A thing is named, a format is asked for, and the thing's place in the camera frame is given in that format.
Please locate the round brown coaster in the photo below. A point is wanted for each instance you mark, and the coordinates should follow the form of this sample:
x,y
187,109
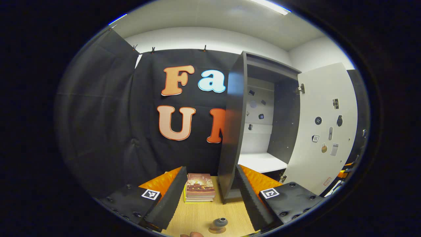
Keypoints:
x,y
217,231

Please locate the yellow book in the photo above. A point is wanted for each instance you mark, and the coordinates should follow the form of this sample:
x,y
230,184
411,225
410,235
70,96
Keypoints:
x,y
197,201

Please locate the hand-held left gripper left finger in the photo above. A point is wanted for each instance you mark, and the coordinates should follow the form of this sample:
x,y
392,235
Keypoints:
x,y
169,204

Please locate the black backdrop cloth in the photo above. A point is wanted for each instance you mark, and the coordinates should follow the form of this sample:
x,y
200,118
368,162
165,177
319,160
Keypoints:
x,y
98,131

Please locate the ceiling light panel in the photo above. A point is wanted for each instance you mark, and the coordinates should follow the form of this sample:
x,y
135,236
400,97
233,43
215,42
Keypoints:
x,y
118,18

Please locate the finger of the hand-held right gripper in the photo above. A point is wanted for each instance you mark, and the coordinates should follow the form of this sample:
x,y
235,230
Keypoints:
x,y
342,174

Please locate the row of black cloth clamps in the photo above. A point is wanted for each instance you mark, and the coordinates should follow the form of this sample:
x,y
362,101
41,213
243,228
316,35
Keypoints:
x,y
152,50

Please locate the dark grey cabinet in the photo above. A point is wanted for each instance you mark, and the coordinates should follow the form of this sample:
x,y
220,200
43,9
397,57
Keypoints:
x,y
233,131

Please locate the cream cabinet door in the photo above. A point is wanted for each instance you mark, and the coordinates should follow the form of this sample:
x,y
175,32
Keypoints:
x,y
306,171

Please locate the brown cover book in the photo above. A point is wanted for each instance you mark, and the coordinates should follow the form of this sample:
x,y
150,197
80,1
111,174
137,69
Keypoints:
x,y
200,186

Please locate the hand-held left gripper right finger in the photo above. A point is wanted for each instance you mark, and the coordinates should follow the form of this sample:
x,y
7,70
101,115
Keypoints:
x,y
253,207

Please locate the silver bottle with pink label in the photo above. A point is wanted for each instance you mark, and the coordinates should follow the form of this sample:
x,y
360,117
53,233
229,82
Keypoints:
x,y
219,223

